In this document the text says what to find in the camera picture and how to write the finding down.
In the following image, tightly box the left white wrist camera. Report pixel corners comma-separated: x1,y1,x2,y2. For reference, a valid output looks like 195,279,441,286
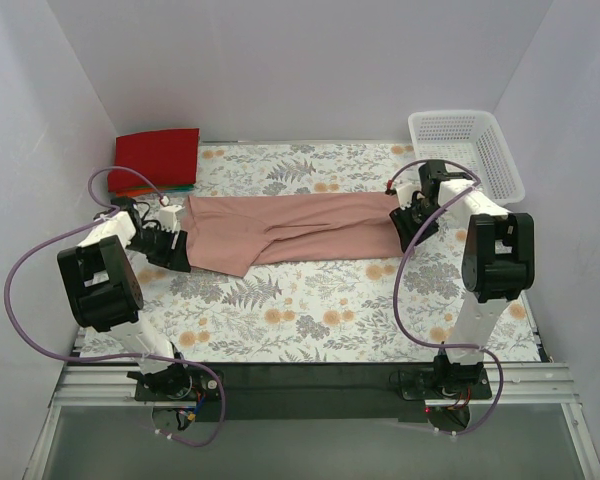
157,205,187,233

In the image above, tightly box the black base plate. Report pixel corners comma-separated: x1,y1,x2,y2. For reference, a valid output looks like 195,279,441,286
133,362,493,424

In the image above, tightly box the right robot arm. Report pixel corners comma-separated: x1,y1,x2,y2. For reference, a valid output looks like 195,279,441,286
385,159,535,407

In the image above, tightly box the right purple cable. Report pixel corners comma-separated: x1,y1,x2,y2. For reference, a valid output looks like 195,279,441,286
385,159,505,437

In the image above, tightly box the pink t shirt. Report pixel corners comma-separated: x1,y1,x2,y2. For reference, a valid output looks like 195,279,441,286
182,192,402,277

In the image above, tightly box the green folded t shirt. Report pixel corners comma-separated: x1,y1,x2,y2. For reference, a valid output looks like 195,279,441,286
158,183,195,194

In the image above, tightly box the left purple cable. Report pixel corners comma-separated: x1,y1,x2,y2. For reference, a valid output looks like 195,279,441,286
4,167,227,448

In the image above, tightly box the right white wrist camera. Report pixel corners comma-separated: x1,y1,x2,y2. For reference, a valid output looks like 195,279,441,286
385,180,420,209

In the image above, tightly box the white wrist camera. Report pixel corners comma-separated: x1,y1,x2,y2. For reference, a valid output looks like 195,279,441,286
385,180,420,209
157,205,187,233

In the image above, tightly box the aluminium frame rail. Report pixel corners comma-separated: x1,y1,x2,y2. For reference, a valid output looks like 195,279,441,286
52,362,581,406

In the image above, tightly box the floral table mat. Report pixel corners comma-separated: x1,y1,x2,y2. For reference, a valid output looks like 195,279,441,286
79,141,541,363

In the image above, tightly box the white plastic basket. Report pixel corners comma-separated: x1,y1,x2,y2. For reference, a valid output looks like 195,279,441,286
408,110,526,206

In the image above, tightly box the purple cable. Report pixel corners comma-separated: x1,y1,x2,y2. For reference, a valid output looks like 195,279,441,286
385,159,505,437
4,167,227,448

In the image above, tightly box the red folded t shirt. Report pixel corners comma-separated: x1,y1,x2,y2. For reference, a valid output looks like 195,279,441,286
114,128,200,187

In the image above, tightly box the orange folded t shirt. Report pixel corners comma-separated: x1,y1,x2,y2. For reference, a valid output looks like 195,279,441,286
115,187,159,197

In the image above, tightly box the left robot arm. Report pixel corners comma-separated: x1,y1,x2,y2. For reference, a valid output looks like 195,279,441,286
57,197,193,399

